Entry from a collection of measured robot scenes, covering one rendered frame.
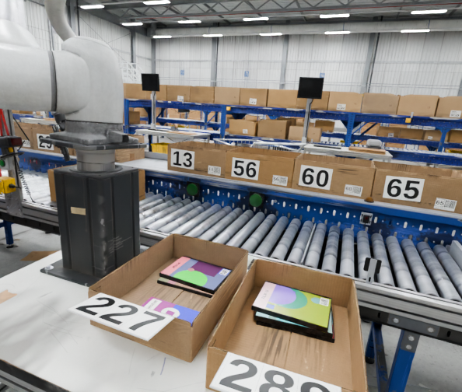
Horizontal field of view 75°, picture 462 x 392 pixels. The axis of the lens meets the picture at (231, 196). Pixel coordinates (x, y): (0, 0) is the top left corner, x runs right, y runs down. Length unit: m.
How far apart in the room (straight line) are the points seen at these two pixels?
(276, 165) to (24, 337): 1.28
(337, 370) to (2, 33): 1.07
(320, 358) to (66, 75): 0.90
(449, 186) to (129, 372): 1.46
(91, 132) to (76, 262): 0.41
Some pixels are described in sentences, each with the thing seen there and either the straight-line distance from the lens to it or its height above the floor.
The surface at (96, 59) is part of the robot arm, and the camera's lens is 0.92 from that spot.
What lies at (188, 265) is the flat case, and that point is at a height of 0.78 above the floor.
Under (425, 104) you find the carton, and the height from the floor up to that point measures 1.57.
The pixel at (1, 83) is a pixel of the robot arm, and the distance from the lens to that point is 0.90.
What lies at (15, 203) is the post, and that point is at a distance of 1.91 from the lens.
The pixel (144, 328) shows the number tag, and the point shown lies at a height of 0.86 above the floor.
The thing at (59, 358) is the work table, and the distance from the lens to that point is 0.80.
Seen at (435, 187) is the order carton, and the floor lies 0.99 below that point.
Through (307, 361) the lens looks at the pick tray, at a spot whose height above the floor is 0.76.
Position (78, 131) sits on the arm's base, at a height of 1.19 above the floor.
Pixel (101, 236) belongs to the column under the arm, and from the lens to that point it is 0.95.
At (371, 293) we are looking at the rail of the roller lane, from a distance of 1.14.
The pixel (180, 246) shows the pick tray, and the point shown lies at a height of 0.81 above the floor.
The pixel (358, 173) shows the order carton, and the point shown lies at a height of 1.01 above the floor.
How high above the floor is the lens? 1.27
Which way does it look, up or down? 16 degrees down
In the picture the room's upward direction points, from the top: 4 degrees clockwise
